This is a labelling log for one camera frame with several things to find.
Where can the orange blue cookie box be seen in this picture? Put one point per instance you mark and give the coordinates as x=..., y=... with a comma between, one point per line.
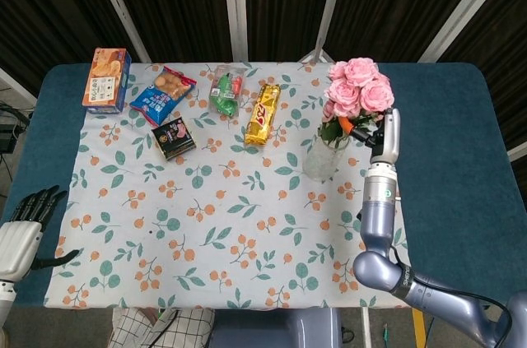
x=105, y=80

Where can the clear textured glass vase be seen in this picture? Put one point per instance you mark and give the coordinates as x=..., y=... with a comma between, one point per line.
x=325, y=161

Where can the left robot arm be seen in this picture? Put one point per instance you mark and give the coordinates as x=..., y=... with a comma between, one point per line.
x=6, y=298

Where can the pink rose bouquet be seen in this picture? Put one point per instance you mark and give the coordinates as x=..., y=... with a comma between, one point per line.
x=358, y=89

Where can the teal table cover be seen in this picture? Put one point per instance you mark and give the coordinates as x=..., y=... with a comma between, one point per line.
x=444, y=117

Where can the white fruit-print tablecloth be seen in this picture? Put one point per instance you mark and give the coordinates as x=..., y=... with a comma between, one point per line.
x=222, y=216

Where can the blue biscuit snack bag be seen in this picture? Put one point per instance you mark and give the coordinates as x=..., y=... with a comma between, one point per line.
x=158, y=99

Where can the white black checkered fabric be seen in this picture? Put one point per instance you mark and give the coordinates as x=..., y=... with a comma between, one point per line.
x=164, y=331

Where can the clear box with green packets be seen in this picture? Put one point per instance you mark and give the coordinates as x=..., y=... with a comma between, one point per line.
x=225, y=93

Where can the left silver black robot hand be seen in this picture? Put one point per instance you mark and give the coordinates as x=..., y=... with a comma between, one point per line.
x=18, y=247

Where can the white metal frame post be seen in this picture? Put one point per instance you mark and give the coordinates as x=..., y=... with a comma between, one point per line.
x=518, y=151
x=16, y=86
x=119, y=10
x=469, y=6
x=329, y=6
x=235, y=6

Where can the grey plastic stool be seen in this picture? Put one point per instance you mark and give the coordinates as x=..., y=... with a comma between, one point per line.
x=276, y=329

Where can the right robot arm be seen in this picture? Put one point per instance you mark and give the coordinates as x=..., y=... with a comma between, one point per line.
x=379, y=216

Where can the white table leg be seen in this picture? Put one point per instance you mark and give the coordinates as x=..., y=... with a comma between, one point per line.
x=366, y=329

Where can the yellow biscuit pack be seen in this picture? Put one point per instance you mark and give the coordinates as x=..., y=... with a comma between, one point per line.
x=262, y=115

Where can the small black snack packet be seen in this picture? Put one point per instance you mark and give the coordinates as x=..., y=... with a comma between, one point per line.
x=173, y=138

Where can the black electronic device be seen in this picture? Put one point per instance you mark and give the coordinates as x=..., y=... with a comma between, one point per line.
x=7, y=134

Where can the right silver orange-tipped robot hand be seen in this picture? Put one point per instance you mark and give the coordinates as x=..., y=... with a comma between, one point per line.
x=389, y=138

